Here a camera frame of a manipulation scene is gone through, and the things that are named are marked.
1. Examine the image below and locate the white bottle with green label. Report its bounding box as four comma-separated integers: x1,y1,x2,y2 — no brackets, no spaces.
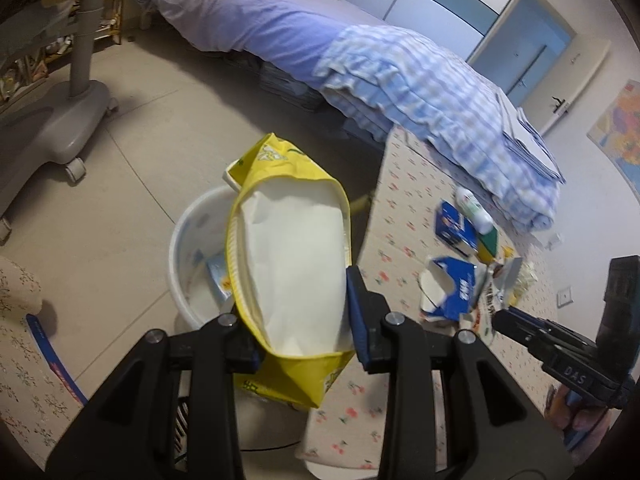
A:
454,186,494,234

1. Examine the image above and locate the crumpled white wrapper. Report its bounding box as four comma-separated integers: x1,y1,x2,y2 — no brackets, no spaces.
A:
472,255,538,338

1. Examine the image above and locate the blue strap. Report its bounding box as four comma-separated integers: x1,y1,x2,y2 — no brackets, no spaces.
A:
26,313,89,407

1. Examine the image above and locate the torn blue white carton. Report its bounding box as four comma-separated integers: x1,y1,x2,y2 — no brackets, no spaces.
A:
419,255,482,323

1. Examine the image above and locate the blue cardboard box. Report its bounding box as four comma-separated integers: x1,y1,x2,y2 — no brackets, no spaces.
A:
434,200,481,257

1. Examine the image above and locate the light blue packet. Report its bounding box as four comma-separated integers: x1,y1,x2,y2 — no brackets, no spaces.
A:
206,252,237,307

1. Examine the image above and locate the green and yellow sponge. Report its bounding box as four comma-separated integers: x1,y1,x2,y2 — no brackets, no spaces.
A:
476,229,502,263

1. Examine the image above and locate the wall map poster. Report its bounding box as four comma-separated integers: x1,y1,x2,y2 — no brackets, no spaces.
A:
586,79,640,192

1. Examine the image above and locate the grey rolling desk base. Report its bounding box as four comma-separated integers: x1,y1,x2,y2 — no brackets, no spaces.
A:
0,0,122,241

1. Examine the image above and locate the floral tablecloth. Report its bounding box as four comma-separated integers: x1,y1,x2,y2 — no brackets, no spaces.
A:
295,127,568,472

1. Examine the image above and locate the white plastic bin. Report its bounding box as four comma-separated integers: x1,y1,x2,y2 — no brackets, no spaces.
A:
167,185,353,331

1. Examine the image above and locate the blue and white wardrobe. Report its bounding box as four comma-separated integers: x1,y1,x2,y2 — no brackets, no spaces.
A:
317,0,532,63

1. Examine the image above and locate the white door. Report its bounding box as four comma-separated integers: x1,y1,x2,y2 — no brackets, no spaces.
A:
539,35,614,137

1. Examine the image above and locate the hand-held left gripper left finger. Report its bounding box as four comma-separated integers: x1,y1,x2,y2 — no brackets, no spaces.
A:
45,312,264,480

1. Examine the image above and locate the blue checked blanket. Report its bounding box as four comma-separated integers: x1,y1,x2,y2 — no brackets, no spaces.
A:
312,25,562,233

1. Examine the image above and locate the yellow plastic bag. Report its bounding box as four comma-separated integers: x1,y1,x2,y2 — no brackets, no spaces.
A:
222,132,358,409

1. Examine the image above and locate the folded checked cloth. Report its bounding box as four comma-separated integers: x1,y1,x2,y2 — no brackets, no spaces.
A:
495,87,567,184

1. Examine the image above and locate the wooden shelf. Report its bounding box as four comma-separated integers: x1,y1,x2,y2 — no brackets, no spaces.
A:
20,0,124,83

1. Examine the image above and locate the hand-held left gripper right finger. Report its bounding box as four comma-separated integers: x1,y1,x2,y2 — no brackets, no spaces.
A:
346,265,576,480

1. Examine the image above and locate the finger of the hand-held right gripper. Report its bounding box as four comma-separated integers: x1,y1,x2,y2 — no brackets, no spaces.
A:
492,306,601,361

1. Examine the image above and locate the floral seat cushion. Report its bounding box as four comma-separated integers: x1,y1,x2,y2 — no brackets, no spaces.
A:
0,255,97,463

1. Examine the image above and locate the person's right hand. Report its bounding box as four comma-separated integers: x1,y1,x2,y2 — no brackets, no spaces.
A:
547,385,619,453

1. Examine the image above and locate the bed with purple sheet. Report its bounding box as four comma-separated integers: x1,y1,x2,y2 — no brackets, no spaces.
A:
131,0,566,233

